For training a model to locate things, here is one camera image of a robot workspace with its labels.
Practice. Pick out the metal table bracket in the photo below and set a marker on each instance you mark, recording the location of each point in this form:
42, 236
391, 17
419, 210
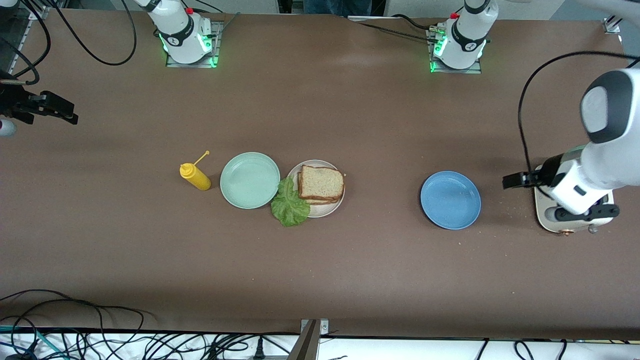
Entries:
310, 345

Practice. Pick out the aluminium frame corner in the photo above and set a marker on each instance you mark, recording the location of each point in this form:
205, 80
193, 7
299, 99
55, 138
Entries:
611, 25

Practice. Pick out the black power plug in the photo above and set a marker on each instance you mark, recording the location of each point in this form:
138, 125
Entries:
259, 350

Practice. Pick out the aluminium frame rail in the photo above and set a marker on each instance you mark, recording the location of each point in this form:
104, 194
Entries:
37, 12

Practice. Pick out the beige plate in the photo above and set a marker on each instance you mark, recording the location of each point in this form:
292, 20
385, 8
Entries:
325, 211

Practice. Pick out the green lettuce leaf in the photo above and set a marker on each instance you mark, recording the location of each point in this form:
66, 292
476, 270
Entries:
290, 207

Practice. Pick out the brown bread slice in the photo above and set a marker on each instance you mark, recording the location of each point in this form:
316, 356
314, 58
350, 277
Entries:
320, 202
320, 182

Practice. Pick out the blue plate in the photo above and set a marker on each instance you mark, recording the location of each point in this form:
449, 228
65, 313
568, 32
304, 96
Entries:
450, 200

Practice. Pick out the person in blue jeans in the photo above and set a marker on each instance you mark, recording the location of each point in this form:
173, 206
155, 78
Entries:
335, 6

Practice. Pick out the yellow mustard squeeze bottle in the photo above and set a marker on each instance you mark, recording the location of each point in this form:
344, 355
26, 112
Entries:
197, 179

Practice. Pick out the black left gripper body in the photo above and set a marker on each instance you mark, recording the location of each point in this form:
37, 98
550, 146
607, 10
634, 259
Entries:
546, 173

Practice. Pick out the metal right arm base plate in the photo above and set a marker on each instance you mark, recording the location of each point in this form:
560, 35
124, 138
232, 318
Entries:
190, 65

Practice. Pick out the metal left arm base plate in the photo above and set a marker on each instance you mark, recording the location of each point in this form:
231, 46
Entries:
455, 71

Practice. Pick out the mint green plate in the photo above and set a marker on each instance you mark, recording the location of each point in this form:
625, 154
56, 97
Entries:
250, 180

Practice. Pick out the white two-slot toaster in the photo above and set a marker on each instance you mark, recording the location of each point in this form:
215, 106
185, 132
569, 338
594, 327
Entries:
575, 226

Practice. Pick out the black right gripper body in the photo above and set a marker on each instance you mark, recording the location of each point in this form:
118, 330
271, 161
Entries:
14, 106

